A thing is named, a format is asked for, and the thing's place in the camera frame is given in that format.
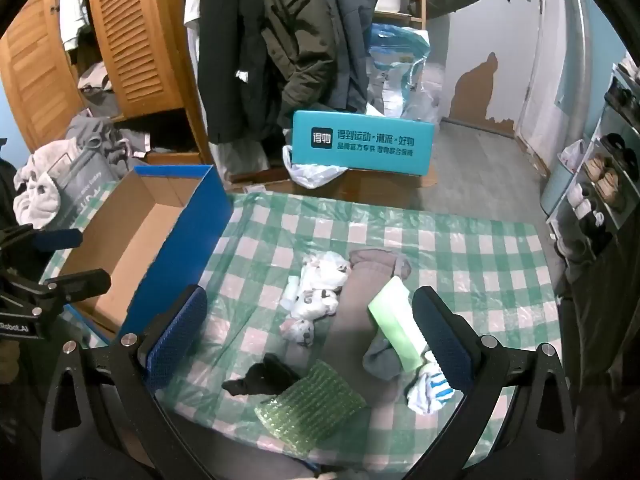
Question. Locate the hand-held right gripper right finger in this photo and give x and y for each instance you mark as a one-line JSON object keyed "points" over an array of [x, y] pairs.
{"points": [[442, 340]]}

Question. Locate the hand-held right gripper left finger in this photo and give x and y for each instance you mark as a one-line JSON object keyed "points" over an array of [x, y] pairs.
{"points": [[177, 335]]}

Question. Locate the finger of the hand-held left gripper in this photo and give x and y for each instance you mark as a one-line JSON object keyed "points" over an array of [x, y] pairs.
{"points": [[60, 240], [82, 282]]}

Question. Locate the blue-grey fleece cloth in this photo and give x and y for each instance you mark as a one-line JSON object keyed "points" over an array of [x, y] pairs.
{"points": [[382, 360]]}

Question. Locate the grey-pink fleece garment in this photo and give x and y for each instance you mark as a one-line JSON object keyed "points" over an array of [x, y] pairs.
{"points": [[355, 320]]}

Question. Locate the green and white sponge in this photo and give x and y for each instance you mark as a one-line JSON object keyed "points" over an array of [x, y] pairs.
{"points": [[400, 320]]}

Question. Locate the blue striped white sock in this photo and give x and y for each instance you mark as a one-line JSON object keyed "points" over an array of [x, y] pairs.
{"points": [[430, 390]]}

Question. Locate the white fluffy towel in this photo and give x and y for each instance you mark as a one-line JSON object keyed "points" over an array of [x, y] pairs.
{"points": [[40, 185]]}

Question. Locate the blue cardboard box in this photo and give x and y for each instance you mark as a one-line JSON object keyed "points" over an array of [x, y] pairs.
{"points": [[130, 240]]}

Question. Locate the grey printed bag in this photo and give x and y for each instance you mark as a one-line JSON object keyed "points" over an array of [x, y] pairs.
{"points": [[87, 180]]}

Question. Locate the green checked tablecloth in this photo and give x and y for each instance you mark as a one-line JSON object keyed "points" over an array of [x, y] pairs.
{"points": [[450, 260]]}

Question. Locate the black sock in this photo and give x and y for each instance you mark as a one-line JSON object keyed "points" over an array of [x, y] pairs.
{"points": [[265, 375]]}

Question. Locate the pile of grey clothes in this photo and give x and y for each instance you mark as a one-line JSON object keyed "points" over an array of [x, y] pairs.
{"points": [[105, 125]]}

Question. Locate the white spotted cloth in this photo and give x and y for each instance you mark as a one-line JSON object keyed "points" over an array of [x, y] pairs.
{"points": [[320, 285]]}

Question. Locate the green bubble wrap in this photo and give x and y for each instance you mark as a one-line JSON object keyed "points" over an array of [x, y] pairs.
{"points": [[310, 405]]}

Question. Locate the narrow louvered wooden wardrobe door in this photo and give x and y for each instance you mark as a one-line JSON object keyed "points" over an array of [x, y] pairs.
{"points": [[35, 80]]}

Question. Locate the brown cardboard box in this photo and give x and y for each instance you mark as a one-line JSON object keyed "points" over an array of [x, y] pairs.
{"points": [[370, 187]]}

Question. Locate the pair of white shoes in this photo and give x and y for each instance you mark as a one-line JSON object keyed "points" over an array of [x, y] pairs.
{"points": [[585, 202]]}

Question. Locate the teal printed box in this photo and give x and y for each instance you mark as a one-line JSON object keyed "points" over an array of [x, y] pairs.
{"points": [[360, 145]]}

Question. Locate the wooden louvered wardrobe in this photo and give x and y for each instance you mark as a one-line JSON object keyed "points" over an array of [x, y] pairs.
{"points": [[140, 35]]}

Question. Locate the small white plastic bag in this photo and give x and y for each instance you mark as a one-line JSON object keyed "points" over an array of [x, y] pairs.
{"points": [[572, 152]]}

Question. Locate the pair of brown shoes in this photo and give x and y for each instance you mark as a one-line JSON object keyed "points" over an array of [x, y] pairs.
{"points": [[605, 177]]}

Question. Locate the clear plastic bag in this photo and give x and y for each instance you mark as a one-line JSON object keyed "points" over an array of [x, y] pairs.
{"points": [[425, 95]]}

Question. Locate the black hanging coat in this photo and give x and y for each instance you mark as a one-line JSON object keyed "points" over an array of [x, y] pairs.
{"points": [[235, 60]]}

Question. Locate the pair of black shoes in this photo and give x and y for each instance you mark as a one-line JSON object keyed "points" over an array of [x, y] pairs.
{"points": [[620, 147]]}

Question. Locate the shoe rack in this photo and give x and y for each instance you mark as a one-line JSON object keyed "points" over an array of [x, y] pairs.
{"points": [[615, 125]]}

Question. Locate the blue and white plastic bag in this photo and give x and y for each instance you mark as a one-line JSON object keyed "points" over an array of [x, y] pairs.
{"points": [[400, 60]]}

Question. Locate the olive hanging jacket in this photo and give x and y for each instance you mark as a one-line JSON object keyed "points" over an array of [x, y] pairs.
{"points": [[300, 45]]}

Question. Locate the dark blue-grey hanging jacket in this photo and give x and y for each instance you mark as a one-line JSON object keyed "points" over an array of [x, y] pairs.
{"points": [[352, 25]]}

